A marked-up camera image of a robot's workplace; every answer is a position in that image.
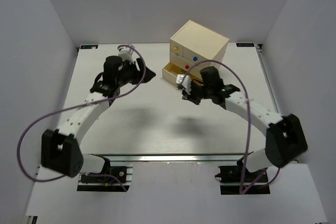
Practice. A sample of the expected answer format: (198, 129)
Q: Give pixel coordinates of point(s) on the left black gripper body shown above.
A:
(137, 71)

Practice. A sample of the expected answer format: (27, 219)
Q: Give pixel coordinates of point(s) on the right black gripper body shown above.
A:
(191, 95)

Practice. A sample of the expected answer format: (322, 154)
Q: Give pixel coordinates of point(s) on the red knob drawer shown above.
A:
(187, 66)
(170, 72)

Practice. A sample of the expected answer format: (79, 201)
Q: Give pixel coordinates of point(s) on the yellow knob drawer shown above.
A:
(176, 47)

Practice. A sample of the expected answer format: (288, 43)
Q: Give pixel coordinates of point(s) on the blue knob drawer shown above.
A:
(191, 58)

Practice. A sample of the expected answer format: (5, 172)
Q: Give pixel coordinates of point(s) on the cream drawer cabinet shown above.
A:
(199, 38)

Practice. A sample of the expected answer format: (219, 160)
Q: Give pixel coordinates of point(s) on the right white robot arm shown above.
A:
(285, 139)

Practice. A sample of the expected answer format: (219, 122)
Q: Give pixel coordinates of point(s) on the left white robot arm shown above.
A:
(60, 148)

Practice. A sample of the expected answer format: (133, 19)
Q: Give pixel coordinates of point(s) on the left blue label sticker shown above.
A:
(85, 47)

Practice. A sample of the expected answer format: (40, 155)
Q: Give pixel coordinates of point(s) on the blue label sticker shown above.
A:
(85, 47)
(245, 44)

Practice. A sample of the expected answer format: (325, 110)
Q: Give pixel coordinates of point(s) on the right blue label sticker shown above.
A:
(245, 44)

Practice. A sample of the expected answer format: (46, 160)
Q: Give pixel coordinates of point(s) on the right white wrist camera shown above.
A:
(183, 82)

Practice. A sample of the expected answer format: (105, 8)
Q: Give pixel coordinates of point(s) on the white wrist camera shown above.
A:
(125, 52)
(183, 82)

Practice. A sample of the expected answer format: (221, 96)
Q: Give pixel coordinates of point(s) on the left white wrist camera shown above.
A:
(125, 52)

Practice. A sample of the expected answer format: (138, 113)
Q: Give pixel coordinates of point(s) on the aluminium front rail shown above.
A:
(169, 158)

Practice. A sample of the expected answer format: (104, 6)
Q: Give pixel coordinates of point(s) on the aluminium rail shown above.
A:
(169, 158)
(266, 97)

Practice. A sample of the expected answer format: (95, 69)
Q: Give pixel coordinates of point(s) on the aluminium right rail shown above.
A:
(266, 97)

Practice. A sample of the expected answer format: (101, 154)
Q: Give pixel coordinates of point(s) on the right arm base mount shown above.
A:
(229, 180)

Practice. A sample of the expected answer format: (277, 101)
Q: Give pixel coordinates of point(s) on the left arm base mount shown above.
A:
(117, 179)

